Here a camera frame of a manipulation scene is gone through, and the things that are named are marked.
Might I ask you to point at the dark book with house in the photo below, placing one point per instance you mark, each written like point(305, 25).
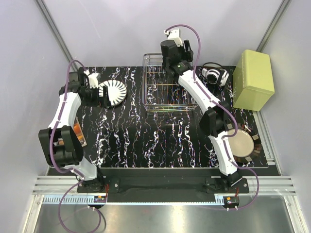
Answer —
point(79, 133)

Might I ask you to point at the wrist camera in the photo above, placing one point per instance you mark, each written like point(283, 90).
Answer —
point(174, 35)
point(93, 79)

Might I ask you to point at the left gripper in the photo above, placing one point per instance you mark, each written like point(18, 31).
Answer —
point(101, 96)

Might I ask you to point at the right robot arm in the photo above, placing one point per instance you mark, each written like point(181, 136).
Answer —
point(214, 121)

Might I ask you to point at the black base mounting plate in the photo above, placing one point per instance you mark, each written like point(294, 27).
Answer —
point(167, 185)

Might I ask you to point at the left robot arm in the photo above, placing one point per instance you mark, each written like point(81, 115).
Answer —
point(61, 146)

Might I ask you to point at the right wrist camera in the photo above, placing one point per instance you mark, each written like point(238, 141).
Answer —
point(174, 35)

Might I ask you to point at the yellow-green box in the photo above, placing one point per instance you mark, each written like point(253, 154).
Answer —
point(253, 83)

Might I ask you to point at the white blue striped plate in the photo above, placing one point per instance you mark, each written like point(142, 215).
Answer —
point(117, 91)

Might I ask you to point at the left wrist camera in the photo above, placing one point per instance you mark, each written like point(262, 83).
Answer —
point(93, 79)

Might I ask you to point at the metal wire dish rack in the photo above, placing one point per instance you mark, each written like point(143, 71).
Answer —
point(162, 93)

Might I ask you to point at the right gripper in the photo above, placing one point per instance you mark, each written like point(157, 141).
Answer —
point(187, 56)

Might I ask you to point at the beige brown rimmed plate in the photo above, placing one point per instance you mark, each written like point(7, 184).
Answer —
point(245, 145)

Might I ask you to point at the white black headphones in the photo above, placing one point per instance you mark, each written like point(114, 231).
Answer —
point(215, 74)

